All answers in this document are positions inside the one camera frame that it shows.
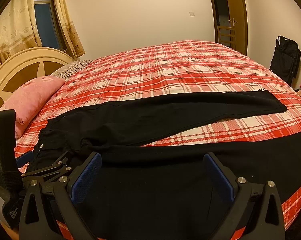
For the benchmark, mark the brown wooden door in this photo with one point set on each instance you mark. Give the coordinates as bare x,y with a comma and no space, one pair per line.
231,24

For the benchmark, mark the beige left curtain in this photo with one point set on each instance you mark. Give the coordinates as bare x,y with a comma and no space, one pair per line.
18,28

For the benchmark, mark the pink folded blanket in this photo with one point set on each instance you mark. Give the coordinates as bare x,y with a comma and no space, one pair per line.
29,99

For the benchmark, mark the red plaid bed sheet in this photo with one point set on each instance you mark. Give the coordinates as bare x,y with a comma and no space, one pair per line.
187,66

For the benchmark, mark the black hanging bag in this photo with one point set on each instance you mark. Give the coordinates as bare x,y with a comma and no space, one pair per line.
286,59

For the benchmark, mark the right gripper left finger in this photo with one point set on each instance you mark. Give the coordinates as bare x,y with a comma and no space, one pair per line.
65,185

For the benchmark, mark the striped grey pillow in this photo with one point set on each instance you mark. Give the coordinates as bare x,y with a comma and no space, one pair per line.
69,69

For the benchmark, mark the black camera with screen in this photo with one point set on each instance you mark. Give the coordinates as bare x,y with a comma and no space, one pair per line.
10,176

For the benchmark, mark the beige curtain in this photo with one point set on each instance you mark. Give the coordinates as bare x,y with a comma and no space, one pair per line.
18,28
71,38

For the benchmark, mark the cream round headboard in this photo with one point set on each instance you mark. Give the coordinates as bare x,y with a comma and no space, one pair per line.
29,64

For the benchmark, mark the dark blue window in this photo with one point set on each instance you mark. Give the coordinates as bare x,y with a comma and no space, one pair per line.
48,26

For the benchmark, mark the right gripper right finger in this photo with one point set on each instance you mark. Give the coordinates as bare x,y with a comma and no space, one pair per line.
260,203

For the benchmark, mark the black pants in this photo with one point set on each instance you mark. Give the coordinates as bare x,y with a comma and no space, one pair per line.
153,183

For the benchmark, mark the beige right curtain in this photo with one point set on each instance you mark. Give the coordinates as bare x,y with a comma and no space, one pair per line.
71,38

